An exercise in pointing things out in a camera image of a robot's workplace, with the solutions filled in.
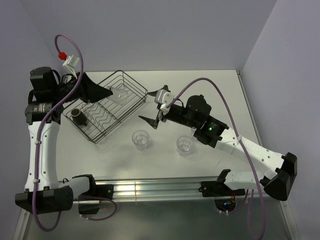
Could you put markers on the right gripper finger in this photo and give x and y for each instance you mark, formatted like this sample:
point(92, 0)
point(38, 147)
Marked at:
point(154, 93)
point(152, 122)

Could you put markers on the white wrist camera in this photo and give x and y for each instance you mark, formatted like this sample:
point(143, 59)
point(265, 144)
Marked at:
point(163, 99)
point(71, 63)

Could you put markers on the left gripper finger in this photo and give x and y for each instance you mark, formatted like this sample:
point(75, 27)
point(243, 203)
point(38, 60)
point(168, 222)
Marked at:
point(88, 88)
point(88, 100)

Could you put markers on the aluminium mounting rail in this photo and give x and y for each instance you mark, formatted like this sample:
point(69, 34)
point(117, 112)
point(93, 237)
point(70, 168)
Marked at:
point(157, 189)

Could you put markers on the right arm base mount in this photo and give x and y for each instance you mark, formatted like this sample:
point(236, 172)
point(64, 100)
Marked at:
point(218, 189)

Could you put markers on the small clear glass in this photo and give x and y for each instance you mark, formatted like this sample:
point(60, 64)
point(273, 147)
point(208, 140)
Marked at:
point(119, 96)

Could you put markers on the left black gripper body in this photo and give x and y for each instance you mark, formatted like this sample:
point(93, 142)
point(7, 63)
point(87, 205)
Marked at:
point(62, 90)

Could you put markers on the dark brown mug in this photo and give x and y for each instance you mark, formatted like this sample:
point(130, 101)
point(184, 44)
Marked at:
point(78, 117)

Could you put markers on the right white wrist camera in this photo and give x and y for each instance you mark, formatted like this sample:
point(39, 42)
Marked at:
point(163, 99)

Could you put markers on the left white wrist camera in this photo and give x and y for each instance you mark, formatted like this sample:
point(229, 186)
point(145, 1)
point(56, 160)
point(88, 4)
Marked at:
point(71, 63)

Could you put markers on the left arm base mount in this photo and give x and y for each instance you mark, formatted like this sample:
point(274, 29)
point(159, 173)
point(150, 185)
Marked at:
point(104, 191)

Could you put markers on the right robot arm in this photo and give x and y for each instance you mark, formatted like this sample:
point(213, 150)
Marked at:
point(274, 172)

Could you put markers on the black wire dish rack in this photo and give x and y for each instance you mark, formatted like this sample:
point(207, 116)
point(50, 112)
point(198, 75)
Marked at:
point(104, 116)

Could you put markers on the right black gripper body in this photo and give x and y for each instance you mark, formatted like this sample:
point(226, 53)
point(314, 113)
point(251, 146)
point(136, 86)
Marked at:
point(177, 114)

